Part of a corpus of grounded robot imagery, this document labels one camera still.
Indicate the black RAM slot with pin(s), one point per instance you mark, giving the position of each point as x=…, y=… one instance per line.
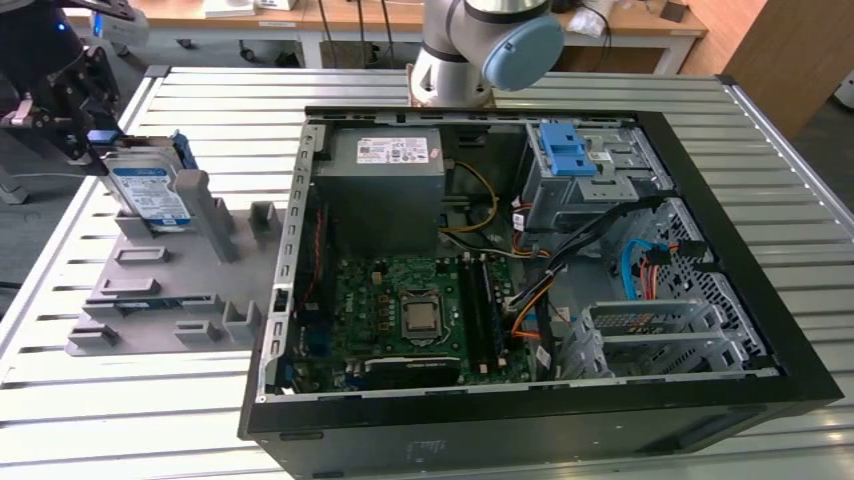
x=476, y=310
x=468, y=310

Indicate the green motherboard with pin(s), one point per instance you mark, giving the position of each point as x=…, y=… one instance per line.
x=363, y=300

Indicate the white appliance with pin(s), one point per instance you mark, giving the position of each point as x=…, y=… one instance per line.
x=846, y=90

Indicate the wooden top desk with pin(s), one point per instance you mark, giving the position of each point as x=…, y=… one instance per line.
x=167, y=10

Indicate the silver drive cage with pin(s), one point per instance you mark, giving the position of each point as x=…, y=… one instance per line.
x=587, y=200

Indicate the silver CPU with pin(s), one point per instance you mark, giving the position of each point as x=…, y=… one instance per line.
x=420, y=317

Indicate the grey power supply unit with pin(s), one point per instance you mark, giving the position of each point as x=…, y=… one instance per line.
x=380, y=210

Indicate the silver disk bay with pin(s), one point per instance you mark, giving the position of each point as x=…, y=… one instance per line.
x=656, y=340

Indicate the grey metal foot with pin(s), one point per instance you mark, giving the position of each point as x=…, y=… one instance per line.
x=13, y=192

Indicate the small white blue box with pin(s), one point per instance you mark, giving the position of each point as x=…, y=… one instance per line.
x=275, y=4

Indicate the brown wooden cabinet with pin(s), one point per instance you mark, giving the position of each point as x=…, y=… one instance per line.
x=787, y=50

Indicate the black graphics card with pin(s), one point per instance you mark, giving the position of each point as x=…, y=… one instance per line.
x=409, y=372

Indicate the blue plastic drive latch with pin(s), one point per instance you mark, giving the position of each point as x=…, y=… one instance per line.
x=563, y=145

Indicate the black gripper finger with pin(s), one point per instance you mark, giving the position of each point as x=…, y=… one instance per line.
x=87, y=100
x=33, y=120

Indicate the grey parts rack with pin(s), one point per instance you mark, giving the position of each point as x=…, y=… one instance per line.
x=180, y=280

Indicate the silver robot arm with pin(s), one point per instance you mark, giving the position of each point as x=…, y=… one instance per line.
x=447, y=75

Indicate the hard disk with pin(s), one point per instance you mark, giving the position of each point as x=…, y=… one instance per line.
x=143, y=192

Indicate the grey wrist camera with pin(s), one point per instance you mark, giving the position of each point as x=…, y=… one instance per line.
x=123, y=27

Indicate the black PC case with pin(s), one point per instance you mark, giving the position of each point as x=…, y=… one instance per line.
x=467, y=425

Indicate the green RAM stick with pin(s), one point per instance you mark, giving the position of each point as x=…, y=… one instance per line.
x=149, y=302
x=494, y=312

